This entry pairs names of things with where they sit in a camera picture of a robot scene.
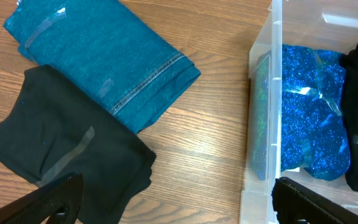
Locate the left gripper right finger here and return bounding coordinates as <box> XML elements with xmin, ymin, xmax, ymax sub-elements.
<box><xmin>272</xmin><ymin>177</ymin><xmax>358</xmax><ymax>224</ymax></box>

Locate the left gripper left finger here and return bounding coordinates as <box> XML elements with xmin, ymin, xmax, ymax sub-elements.
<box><xmin>0</xmin><ymin>173</ymin><xmax>83</xmax><ymax>224</ymax></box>

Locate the blue sequin fabric bundle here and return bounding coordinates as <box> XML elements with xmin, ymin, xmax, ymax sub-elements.
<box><xmin>250</xmin><ymin>44</ymin><xmax>351</xmax><ymax>182</ymax></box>

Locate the blue denim cloth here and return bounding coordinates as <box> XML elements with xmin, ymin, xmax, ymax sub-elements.
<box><xmin>4</xmin><ymin>0</ymin><xmax>200</xmax><ymax>133</ymax></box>

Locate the clear plastic storage bin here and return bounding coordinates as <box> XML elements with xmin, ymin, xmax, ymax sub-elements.
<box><xmin>240</xmin><ymin>0</ymin><xmax>358</xmax><ymax>224</ymax></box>

